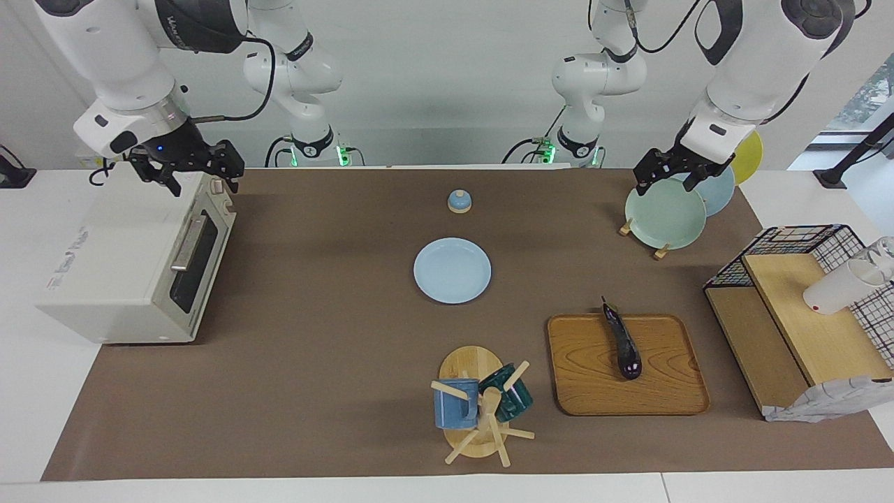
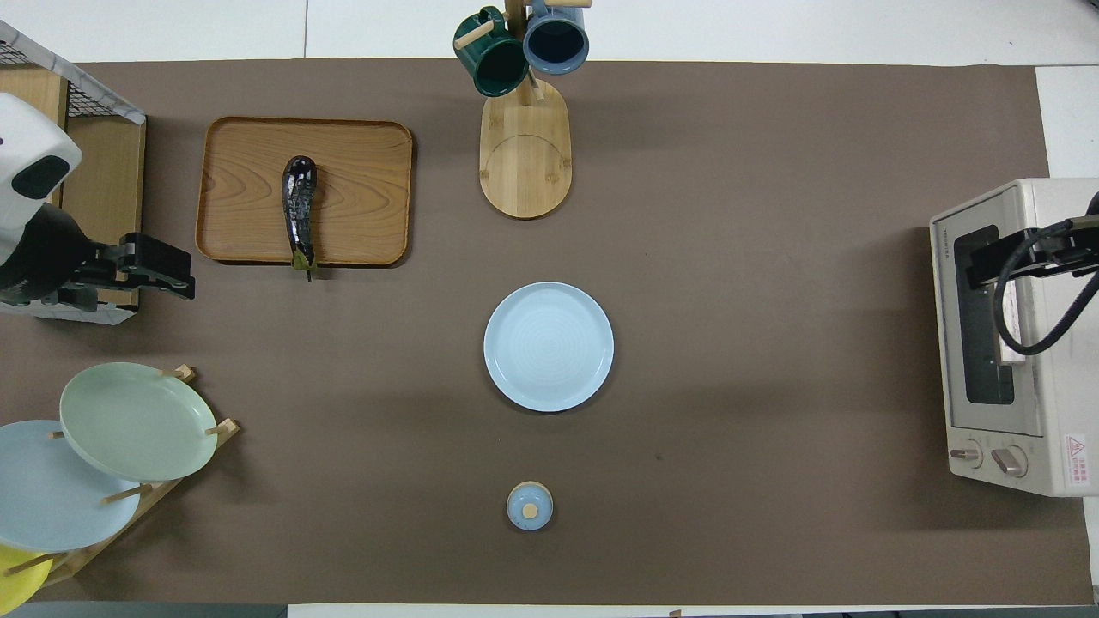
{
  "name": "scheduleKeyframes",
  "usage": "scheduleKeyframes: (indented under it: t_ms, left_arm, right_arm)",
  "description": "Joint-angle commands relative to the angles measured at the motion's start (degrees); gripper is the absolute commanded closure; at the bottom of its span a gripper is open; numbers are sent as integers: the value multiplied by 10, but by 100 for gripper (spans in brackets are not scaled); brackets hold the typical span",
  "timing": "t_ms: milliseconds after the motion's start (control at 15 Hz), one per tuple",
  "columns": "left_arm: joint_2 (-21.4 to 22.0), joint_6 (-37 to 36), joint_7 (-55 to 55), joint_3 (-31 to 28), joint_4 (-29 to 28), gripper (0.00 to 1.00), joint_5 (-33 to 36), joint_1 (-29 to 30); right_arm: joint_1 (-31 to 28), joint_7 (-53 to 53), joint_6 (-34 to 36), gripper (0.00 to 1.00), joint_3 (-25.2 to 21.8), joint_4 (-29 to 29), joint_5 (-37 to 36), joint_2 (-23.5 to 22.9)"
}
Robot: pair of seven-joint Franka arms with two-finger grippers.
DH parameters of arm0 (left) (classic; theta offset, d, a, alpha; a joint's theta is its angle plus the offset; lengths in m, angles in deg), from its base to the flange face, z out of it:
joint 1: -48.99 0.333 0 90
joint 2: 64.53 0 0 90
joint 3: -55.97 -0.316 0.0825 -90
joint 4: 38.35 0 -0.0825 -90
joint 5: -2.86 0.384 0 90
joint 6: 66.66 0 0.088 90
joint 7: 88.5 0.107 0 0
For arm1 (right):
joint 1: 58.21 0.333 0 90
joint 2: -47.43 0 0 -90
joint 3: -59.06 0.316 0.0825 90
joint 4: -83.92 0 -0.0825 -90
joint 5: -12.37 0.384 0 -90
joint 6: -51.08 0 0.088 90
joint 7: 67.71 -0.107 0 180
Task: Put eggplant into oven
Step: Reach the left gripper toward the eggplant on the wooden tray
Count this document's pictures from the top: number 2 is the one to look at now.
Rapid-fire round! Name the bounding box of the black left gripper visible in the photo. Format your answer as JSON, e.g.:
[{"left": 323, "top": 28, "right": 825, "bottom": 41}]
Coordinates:
[{"left": 73, "top": 233, "right": 195, "bottom": 301}]

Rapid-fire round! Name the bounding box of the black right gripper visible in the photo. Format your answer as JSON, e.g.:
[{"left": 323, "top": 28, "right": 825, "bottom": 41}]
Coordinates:
[{"left": 968, "top": 225, "right": 1099, "bottom": 289}]

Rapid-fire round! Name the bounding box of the glass oven door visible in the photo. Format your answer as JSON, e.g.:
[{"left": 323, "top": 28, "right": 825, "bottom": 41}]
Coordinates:
[{"left": 932, "top": 191, "right": 1044, "bottom": 439}]

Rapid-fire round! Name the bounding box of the dark purple eggplant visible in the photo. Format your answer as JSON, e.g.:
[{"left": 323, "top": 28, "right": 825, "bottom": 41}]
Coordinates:
[{"left": 282, "top": 155, "right": 319, "bottom": 282}]

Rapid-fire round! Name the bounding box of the light blue round plate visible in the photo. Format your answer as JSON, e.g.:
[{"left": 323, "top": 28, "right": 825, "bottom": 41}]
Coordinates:
[{"left": 483, "top": 282, "right": 616, "bottom": 414}]

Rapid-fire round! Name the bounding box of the cream toaster oven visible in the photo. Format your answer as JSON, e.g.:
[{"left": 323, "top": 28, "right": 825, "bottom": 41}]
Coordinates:
[{"left": 930, "top": 178, "right": 1099, "bottom": 497}]

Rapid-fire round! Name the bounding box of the wooden shelf unit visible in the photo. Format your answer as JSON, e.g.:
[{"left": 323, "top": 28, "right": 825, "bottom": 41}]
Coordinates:
[{"left": 0, "top": 21, "right": 147, "bottom": 325}]

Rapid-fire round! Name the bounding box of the wooden serving tray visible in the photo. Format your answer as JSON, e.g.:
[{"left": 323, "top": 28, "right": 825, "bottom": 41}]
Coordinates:
[{"left": 195, "top": 117, "right": 414, "bottom": 268}]

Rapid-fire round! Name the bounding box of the pale green plate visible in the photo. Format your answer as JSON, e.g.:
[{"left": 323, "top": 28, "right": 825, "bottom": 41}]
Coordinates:
[{"left": 59, "top": 361, "right": 219, "bottom": 483}]

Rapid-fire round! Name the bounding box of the wooden dish rack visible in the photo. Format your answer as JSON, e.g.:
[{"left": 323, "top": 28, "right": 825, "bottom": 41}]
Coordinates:
[{"left": 0, "top": 365, "right": 240, "bottom": 589}]

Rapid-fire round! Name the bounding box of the light blue racked plate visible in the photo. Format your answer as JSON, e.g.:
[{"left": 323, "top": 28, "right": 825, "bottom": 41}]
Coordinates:
[{"left": 0, "top": 420, "right": 143, "bottom": 554}]

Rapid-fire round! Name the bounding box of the brown table mat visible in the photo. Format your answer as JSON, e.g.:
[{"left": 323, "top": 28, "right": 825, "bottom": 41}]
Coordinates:
[{"left": 0, "top": 58, "right": 1093, "bottom": 606}]

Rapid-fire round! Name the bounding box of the yellow plate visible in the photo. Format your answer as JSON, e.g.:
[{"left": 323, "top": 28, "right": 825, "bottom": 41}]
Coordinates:
[{"left": 0, "top": 545, "right": 52, "bottom": 616}]

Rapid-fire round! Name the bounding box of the wooden mug tree stand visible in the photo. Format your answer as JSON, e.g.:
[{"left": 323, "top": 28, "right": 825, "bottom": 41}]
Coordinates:
[{"left": 453, "top": 0, "right": 593, "bottom": 220}]

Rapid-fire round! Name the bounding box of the dark green mug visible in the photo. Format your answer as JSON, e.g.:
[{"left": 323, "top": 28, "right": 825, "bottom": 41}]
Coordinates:
[{"left": 453, "top": 7, "right": 530, "bottom": 98}]

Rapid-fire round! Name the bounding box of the blue mug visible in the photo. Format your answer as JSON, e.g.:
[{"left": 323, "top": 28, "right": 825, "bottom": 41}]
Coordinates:
[{"left": 522, "top": 0, "right": 591, "bottom": 76}]

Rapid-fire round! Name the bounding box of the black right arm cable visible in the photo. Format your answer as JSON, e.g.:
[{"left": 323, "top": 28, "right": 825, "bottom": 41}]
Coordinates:
[{"left": 992, "top": 217, "right": 1099, "bottom": 357}]

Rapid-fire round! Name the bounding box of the black wire mesh panel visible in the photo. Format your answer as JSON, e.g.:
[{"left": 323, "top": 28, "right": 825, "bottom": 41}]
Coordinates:
[{"left": 0, "top": 39, "right": 143, "bottom": 121}]

